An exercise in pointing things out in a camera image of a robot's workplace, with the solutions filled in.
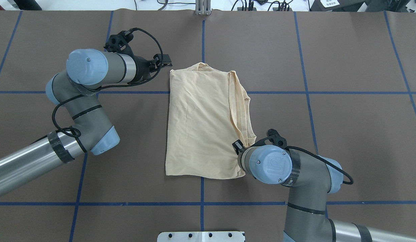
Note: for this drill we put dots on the cream yellow long-sleeve shirt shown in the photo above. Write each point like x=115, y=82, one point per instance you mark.
x=208, y=112

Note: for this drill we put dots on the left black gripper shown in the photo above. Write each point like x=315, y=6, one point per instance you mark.
x=141, y=69

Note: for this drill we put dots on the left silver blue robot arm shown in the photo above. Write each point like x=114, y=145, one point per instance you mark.
x=80, y=120

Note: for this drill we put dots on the aluminium frame post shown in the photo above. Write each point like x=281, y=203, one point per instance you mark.
x=203, y=7

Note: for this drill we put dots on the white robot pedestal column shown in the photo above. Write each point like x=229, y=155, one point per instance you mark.
x=202, y=236

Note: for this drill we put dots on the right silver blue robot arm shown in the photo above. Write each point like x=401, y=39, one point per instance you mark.
x=310, y=179

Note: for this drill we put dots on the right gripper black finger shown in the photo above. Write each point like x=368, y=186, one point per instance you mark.
x=238, y=147

